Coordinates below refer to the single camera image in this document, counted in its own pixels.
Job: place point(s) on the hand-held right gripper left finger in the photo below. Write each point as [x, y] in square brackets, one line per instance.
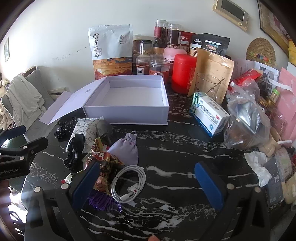
[85, 183]

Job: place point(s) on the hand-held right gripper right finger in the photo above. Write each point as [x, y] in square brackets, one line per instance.
[209, 185]

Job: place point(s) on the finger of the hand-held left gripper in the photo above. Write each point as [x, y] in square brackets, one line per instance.
[27, 148]
[12, 132]

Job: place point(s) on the red gold snack packet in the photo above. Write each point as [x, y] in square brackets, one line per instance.
[105, 162]

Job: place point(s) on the black hair bow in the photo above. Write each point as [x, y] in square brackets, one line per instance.
[74, 153]

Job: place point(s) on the black polka dot scrunchie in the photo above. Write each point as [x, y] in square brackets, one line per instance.
[63, 128]

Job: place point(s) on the white printed bread packet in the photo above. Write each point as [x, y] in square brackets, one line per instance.
[89, 129]

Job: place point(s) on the white gift box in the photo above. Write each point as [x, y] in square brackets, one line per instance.
[136, 97]

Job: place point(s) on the person's right hand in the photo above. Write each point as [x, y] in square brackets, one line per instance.
[154, 238]

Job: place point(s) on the pale grey garment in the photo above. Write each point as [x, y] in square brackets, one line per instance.
[23, 97]

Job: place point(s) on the grey armchair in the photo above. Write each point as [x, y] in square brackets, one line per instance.
[46, 92]

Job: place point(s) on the crumpled white tissue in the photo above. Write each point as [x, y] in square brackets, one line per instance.
[256, 162]

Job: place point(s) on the black booklet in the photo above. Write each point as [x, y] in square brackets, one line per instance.
[274, 183]

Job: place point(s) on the clear plastic bag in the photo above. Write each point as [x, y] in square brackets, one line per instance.
[247, 125]

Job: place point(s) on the white blue medicine box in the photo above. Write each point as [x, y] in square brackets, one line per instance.
[208, 113]

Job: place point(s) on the cream ceramic bottle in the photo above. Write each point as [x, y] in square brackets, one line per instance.
[272, 143]

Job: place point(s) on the glass mug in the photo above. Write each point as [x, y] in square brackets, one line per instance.
[208, 85]

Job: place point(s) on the gold lidded jar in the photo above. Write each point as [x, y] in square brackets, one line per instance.
[265, 103]

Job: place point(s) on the toothpick holder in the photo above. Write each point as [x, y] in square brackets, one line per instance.
[274, 95]

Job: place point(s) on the pink paper bag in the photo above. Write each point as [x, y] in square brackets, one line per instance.
[286, 102]

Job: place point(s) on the red canister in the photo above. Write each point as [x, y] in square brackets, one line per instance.
[182, 74]

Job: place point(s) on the kraft paper pouch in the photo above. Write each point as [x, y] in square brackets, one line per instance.
[217, 67]

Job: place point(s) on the white paper sheet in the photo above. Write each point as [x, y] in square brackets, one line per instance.
[241, 67]

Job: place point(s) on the printed photo paper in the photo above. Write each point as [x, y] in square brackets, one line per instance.
[266, 74]

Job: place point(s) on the clear jar orange label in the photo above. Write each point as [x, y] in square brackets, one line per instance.
[159, 69]

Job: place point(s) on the large white printed pouch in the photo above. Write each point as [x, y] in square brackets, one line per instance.
[108, 46]

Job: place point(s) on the pink lidded jar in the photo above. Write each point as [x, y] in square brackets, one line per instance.
[173, 53]

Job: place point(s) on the black pouch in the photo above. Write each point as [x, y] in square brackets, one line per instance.
[212, 44]

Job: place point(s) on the clear jar brown contents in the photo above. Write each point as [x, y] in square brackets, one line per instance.
[136, 48]

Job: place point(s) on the woven straw fan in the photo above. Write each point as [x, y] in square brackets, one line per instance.
[260, 49]

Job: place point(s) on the small yellow lidded jar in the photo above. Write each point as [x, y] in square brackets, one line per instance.
[158, 49]

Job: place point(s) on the black lidded clear jar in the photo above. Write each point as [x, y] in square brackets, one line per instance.
[146, 47]

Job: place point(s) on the red pouch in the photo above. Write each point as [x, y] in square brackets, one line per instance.
[186, 38]

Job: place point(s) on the tall jar dark contents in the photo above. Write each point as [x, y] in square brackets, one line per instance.
[173, 34]

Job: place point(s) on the tall jar red label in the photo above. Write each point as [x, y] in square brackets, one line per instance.
[160, 32]

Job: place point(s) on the white wooden frame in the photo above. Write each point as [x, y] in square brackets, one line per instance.
[57, 92]

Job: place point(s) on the small wall picture frame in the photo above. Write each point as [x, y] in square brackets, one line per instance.
[6, 49]

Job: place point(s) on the dark framed wall picture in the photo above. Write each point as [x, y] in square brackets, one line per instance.
[275, 25]

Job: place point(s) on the gold framed wall panel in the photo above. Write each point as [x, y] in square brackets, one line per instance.
[231, 12]

